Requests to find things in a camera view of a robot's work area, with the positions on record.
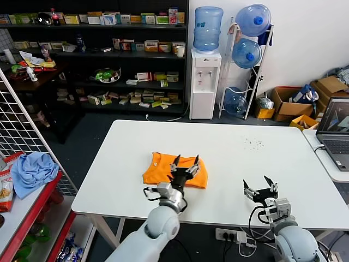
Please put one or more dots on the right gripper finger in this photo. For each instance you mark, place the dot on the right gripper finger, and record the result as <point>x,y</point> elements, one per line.
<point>273,187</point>
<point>249,193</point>

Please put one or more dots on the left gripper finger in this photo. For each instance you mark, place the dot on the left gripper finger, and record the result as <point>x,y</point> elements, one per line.
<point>174,166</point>
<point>194,169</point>

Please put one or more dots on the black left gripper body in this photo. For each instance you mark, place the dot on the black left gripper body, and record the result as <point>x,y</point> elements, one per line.
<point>180,177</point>

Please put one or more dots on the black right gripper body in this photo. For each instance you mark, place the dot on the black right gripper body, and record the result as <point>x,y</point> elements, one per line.
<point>264,195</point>

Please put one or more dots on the orange t-shirt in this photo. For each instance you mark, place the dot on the orange t-shirt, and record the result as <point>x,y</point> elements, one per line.
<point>158,172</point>

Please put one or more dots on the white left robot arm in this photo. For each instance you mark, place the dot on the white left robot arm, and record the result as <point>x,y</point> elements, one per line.
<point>161,226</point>

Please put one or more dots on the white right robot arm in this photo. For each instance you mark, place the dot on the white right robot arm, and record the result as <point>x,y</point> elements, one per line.
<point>297,243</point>

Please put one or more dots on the grey blue clothes pile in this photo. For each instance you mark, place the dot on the grey blue clothes pile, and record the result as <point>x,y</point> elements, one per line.
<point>340,73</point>

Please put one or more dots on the large white table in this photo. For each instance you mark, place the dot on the large white table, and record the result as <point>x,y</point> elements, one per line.
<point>218,142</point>

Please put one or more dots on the white power strip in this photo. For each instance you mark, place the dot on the white power strip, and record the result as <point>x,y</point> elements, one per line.
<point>234,235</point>

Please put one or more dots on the small white side table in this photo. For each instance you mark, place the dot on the small white side table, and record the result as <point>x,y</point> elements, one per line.
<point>309,135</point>

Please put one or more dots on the lime green box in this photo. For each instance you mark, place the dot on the lime green box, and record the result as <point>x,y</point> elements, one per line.
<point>156,104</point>

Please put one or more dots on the white water dispenser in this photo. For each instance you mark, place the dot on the white water dispenser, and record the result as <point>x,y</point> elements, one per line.
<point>201,103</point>

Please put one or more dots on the flat white box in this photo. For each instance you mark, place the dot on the flat white box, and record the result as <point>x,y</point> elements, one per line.
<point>106,50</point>
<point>131,82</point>
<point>144,105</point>

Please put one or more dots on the yellow storage bin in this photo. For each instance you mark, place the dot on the yellow storage bin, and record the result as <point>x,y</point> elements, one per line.
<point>297,121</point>

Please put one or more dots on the grey open laptop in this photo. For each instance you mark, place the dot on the grey open laptop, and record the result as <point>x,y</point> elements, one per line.
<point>335,147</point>

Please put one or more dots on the small yellow cardboard box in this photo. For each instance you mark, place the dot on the small yellow cardboard box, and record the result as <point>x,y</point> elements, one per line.
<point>265,113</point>

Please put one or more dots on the blue water jug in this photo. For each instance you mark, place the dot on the blue water jug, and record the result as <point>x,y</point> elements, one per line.
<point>249,17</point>
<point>235,105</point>
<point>244,54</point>
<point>207,30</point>

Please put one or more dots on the open brown cardboard box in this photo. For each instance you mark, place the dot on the open brown cardboard box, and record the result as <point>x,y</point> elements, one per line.
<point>294,109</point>

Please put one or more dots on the small green box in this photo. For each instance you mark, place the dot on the small green box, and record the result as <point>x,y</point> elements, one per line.
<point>164,83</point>

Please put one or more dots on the crumpled plastic bag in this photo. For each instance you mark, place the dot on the crumpled plastic bag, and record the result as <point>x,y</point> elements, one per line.
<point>265,103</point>

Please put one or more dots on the white metal jug rack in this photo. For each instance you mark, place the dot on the white metal jug rack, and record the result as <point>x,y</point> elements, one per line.
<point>223,90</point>

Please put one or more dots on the green yellow box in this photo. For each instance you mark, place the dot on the green yellow box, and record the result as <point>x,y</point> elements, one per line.
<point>159,76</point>

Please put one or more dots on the white red striped box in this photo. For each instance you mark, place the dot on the white red striped box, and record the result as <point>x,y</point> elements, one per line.
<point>143,77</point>

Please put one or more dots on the blue bag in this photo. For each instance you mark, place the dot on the blue bag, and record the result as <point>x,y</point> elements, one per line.
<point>300,95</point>

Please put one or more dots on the white yellow box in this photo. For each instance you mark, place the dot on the white yellow box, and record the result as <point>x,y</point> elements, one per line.
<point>93,100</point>

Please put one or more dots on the black shelf unit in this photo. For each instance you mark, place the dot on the black shelf unit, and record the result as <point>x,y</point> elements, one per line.
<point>125,64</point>

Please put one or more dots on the white paper cup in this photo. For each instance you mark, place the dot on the white paper cup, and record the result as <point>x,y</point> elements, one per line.
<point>180,52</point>

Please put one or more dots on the green white patterned bowl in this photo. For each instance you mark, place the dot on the green white patterned bowl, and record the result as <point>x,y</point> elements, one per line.
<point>105,75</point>

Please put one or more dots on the tan cardboard box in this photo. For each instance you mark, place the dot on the tan cardboard box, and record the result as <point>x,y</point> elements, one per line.
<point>327,84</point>

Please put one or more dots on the blue white packet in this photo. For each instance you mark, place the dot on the blue white packet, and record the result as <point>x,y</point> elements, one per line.
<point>71,248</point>

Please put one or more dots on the crumpled light blue cloth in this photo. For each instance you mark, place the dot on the crumpled light blue cloth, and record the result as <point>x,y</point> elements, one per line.
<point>32,169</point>

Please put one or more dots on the green white medicine box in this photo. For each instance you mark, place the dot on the green white medicine box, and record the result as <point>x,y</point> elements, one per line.
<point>148,19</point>
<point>162,20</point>

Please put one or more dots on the green packaged goods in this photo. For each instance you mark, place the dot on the green packaged goods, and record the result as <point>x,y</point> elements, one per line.
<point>41,232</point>

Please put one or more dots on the pink colourful box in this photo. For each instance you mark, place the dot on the pink colourful box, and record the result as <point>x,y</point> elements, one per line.
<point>172,16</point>

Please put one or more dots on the dark blue cloth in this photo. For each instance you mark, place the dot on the dark blue cloth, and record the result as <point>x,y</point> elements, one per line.
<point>265,35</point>

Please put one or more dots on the flat yellow box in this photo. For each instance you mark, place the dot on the flat yellow box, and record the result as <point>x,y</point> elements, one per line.
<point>135,19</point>

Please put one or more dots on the red white shelf cart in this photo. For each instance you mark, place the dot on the red white shelf cart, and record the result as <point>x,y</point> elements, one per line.
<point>27,207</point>

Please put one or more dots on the dark blue bottle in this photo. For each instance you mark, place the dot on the dark blue bottle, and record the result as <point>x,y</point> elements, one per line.
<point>80,45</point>

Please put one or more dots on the dark wooden table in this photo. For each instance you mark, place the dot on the dark wooden table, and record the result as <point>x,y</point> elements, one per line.
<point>46,77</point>

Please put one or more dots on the teal white medicine box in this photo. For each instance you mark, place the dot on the teal white medicine box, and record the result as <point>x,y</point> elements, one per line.
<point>123,19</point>

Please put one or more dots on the white open tray box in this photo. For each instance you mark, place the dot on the white open tray box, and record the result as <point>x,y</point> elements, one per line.
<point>68,48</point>

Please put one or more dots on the blue white medicine box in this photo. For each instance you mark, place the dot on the blue white medicine box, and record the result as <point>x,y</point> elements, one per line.
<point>108,20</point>

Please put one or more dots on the cream medicine box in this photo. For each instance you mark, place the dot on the cream medicine box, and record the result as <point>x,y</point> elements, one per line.
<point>45,46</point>
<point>57,45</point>
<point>20,45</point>

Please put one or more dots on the white plastic bottle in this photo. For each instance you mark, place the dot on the white plastic bottle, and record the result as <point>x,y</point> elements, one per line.
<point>32,75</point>

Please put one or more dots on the red snack bag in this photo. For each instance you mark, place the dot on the red snack bag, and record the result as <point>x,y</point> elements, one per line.
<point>5,193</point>

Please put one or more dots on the yellow white paper packets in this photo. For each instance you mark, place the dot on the yellow white paper packets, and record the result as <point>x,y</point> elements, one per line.
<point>32,60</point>

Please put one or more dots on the yellow medicine box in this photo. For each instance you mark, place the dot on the yellow medicine box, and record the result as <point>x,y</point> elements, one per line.
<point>71,19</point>

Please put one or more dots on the cola bottle red cap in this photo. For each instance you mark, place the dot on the cola bottle red cap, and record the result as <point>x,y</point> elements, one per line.
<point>55,17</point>

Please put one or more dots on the shiny black helmet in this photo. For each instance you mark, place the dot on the shiny black helmet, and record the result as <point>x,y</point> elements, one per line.
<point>43,18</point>

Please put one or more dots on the white cylinder container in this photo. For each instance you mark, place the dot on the white cylinder container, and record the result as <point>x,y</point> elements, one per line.
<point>8,56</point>

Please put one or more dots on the small blue white box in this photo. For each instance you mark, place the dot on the small blue white box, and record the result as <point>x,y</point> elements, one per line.
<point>4,19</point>

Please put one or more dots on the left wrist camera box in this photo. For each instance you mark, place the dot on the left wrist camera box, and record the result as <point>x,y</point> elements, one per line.
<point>165,190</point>

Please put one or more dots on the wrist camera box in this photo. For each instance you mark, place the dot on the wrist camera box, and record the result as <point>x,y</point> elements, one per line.
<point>165,190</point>
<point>279,209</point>

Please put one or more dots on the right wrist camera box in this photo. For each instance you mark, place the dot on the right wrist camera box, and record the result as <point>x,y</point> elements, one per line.
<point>279,209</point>

